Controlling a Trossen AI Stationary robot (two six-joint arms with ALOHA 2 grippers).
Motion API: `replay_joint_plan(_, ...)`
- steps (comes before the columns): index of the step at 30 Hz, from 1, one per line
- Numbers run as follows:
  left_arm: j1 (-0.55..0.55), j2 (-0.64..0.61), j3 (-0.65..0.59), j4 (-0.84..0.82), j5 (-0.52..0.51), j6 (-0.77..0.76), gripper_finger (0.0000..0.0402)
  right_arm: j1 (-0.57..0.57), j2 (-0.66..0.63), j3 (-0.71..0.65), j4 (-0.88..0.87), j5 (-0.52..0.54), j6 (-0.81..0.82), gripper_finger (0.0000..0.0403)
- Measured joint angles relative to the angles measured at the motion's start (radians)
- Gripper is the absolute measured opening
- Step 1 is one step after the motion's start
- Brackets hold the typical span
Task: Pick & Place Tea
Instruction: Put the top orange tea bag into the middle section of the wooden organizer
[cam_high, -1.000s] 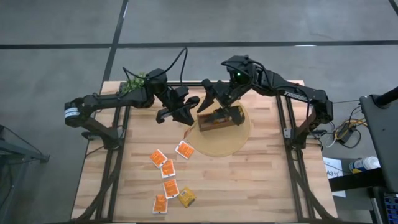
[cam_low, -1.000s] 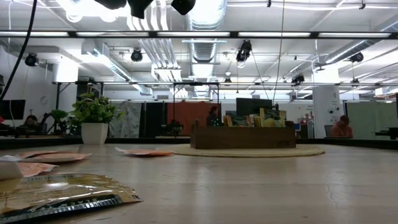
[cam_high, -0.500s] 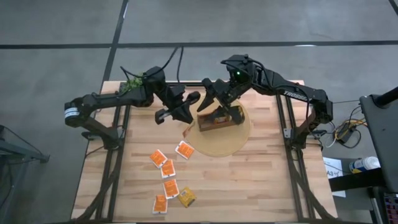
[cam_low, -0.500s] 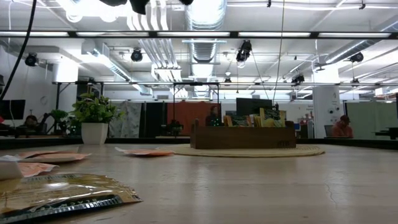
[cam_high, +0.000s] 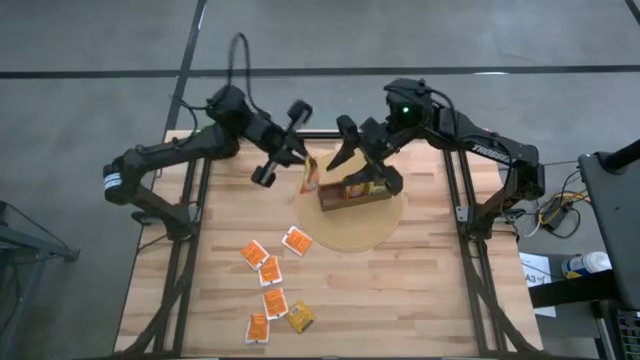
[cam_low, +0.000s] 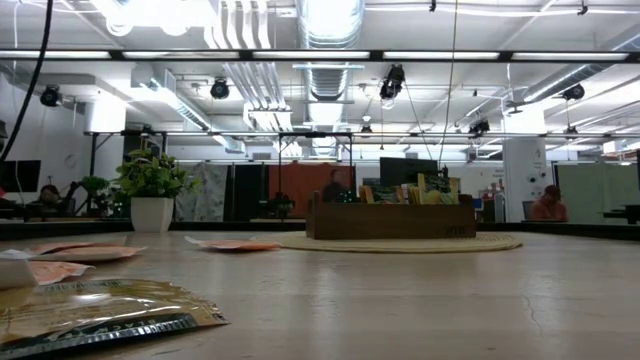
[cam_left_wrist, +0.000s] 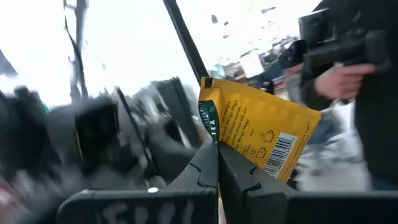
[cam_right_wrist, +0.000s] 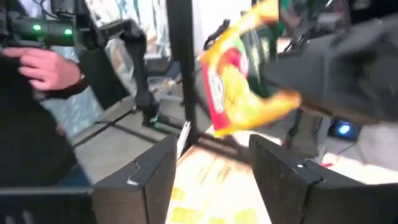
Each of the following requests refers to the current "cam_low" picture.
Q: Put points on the small background potted plant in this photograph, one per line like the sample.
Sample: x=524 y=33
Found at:
x=95 y=185

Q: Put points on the black computer monitor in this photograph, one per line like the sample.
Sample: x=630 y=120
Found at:
x=407 y=170
x=20 y=176

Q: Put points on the blue bin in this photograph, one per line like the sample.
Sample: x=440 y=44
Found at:
x=478 y=204

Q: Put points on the round woven placemat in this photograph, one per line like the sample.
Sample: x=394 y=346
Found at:
x=400 y=245

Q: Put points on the black beam with light strips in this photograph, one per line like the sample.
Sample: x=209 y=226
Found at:
x=310 y=55

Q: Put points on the silver ceiling air duct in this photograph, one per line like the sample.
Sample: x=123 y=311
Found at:
x=330 y=25

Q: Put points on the green plant in white pot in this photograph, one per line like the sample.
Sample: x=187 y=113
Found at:
x=151 y=215

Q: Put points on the background black frame stand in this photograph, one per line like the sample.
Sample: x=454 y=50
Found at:
x=315 y=134

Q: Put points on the background black robot arm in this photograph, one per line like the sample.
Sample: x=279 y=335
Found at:
x=281 y=205

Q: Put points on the person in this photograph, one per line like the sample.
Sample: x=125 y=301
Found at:
x=334 y=189
x=549 y=209
x=50 y=197

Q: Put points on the wooden tea organizer box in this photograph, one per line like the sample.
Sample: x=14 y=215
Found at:
x=390 y=222

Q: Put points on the orange partition panel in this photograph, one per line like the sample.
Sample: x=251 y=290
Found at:
x=300 y=180

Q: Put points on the yellow tea packet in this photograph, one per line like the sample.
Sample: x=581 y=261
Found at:
x=414 y=196
x=100 y=310

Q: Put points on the green tea packet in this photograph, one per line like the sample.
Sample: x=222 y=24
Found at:
x=440 y=192

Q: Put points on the black ceiling spotlight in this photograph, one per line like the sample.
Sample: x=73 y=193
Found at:
x=392 y=82
x=479 y=127
x=50 y=96
x=219 y=89
x=573 y=91

